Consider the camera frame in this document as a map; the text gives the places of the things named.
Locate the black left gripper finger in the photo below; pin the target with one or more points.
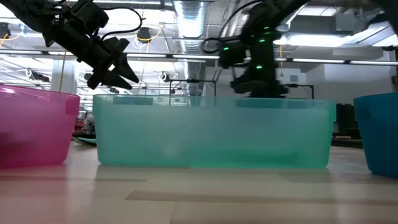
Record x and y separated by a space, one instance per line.
119 56
107 79

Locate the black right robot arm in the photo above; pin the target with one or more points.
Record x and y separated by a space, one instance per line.
264 18

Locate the red cart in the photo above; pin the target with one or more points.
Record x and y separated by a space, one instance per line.
79 123

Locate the green translucent plastic bin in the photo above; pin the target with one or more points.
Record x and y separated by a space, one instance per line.
214 137

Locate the long ceiling light strip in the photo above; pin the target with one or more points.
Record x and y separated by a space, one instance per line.
326 60

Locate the red translucent plastic bin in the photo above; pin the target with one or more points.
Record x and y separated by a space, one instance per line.
34 130

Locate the black desks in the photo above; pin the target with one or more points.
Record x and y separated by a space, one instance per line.
345 118

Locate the blue plastic bin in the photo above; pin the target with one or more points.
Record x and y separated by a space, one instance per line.
379 133

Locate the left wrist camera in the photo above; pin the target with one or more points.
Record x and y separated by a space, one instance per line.
90 14

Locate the black stand frame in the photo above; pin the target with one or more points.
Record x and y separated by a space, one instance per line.
192 81
298 85

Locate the silver ventilation duct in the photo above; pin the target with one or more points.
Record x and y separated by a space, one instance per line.
189 25

